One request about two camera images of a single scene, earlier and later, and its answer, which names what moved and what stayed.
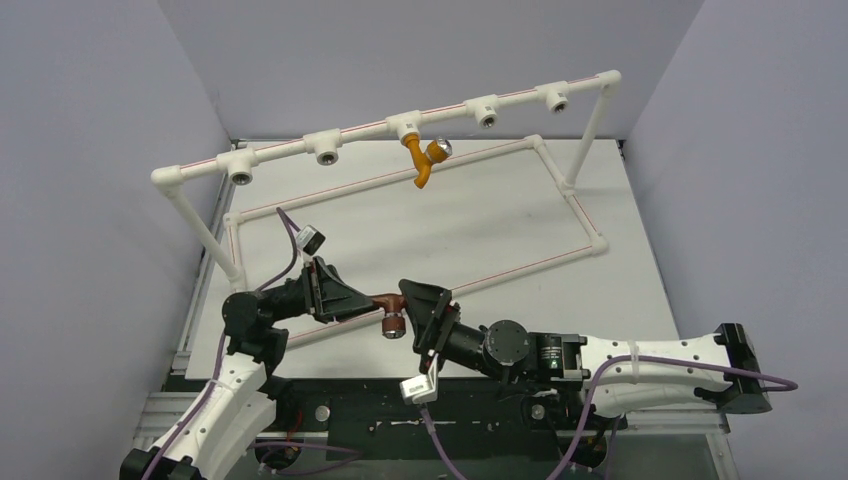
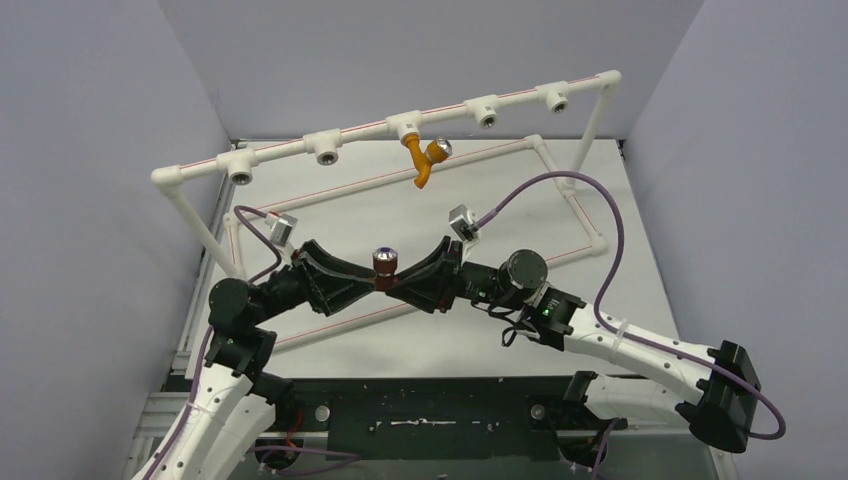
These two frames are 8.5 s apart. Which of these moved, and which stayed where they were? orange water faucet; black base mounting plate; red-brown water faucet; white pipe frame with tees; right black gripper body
Moved: red-brown water faucet; right black gripper body
Stayed: black base mounting plate; orange water faucet; white pipe frame with tees
